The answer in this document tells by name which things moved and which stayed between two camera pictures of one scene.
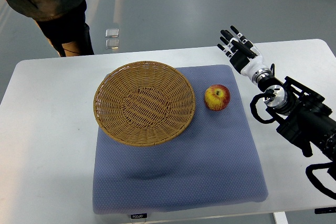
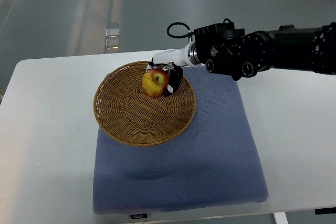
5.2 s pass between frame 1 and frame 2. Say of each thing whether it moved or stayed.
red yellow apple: moved
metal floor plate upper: stayed
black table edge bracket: stayed
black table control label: stayed
